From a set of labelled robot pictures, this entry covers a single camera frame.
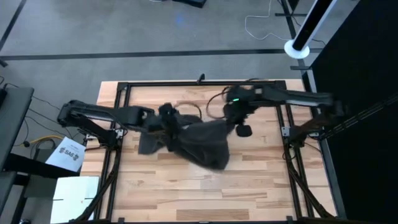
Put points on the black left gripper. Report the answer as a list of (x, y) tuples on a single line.
[(168, 118)]

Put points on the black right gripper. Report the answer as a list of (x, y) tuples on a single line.
[(239, 105)]

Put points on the dark grey fluffy towel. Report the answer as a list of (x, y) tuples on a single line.
[(202, 146)]

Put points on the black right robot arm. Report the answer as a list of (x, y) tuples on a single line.
[(298, 98)]

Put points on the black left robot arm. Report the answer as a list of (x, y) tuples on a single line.
[(102, 113)]

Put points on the small black clamp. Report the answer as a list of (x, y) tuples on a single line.
[(201, 79)]

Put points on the tall black white column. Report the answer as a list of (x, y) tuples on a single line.
[(309, 26)]

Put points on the white printed paper sheet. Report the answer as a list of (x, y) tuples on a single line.
[(66, 155)]

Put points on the black floor box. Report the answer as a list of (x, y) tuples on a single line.
[(192, 2)]

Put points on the black room divider panel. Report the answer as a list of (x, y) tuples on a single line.
[(367, 62)]

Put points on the black desk base beam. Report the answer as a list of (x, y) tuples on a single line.
[(31, 166)]

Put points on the dark grey desk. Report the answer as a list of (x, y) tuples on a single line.
[(14, 118)]

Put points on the black aluminium table frame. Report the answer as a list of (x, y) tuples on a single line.
[(186, 83)]

